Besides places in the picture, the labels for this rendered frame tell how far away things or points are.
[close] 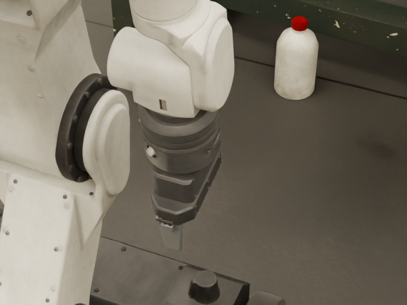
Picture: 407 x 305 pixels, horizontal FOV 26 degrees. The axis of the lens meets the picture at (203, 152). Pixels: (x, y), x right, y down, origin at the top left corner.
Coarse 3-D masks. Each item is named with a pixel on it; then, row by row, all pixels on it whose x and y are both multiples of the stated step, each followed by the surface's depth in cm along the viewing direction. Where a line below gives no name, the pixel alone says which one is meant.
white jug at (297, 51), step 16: (288, 32) 208; (304, 32) 207; (288, 48) 207; (304, 48) 206; (288, 64) 209; (304, 64) 208; (288, 80) 212; (304, 80) 212; (288, 96) 215; (304, 96) 215
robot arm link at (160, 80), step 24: (120, 48) 90; (144, 48) 89; (168, 48) 89; (120, 72) 90; (144, 72) 89; (168, 72) 88; (144, 96) 92; (168, 96) 90; (192, 96) 89; (144, 120) 95; (168, 120) 93; (192, 120) 94; (216, 120) 96; (168, 144) 94; (192, 144) 95
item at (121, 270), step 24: (96, 264) 151; (120, 264) 151; (144, 264) 151; (168, 264) 151; (96, 288) 147; (120, 288) 147; (144, 288) 147; (168, 288) 147; (192, 288) 142; (216, 288) 142; (240, 288) 145
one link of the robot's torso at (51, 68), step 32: (0, 0) 94; (32, 0) 89; (64, 0) 94; (0, 32) 95; (32, 32) 93; (64, 32) 102; (0, 64) 100; (32, 64) 98; (64, 64) 104; (96, 64) 112; (0, 96) 105; (32, 96) 102; (64, 96) 106; (96, 96) 109; (0, 128) 109; (32, 128) 107; (64, 128) 107; (32, 160) 111; (64, 160) 108
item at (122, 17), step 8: (112, 0) 218; (120, 0) 217; (128, 0) 216; (112, 8) 220; (120, 8) 219; (128, 8) 217; (112, 16) 222; (120, 16) 220; (128, 16) 219; (120, 24) 222; (128, 24) 221
